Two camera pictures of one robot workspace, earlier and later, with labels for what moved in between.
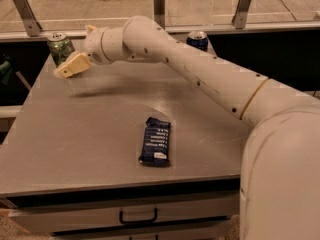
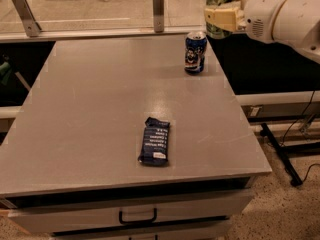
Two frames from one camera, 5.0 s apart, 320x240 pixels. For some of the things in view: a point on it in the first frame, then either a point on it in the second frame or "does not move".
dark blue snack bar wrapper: [155, 146] does not move
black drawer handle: [138, 221] does not move
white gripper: [93, 46] → [259, 15]
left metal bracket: [23, 7] does not move
